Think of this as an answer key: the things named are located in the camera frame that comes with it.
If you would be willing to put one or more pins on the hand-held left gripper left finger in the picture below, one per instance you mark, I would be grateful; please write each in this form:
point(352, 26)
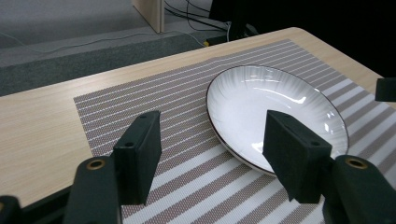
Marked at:
point(137, 155)

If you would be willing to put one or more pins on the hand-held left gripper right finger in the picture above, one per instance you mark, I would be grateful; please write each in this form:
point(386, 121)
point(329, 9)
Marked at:
point(295, 155)

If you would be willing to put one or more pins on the white plate with dark rim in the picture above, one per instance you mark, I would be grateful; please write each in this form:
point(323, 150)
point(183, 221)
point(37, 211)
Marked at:
point(249, 102)

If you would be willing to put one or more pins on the striped woven placemat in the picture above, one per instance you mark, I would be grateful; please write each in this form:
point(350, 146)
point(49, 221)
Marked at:
point(186, 102)

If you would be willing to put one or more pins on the black curtain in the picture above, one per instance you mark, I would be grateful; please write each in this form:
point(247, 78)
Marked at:
point(311, 18)

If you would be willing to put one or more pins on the hazard-taped black stand base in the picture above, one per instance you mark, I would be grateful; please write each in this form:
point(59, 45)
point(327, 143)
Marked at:
point(233, 35)

